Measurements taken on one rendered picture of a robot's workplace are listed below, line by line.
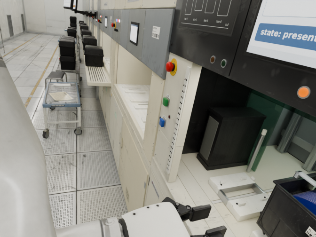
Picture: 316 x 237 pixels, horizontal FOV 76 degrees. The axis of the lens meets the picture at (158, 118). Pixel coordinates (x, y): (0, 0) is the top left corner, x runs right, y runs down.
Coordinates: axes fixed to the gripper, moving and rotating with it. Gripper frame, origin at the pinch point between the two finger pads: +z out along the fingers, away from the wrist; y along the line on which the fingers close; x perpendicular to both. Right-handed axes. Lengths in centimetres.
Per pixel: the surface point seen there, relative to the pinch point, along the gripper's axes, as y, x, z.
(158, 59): -69, 16, 14
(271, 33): -13.4, 32.4, 13.9
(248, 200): -22, -29, 43
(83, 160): -176, -119, -16
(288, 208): -4.7, -10.6, 33.8
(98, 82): -212, -39, 2
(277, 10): -13.8, 36.4, 13.9
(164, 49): -64, 22, 14
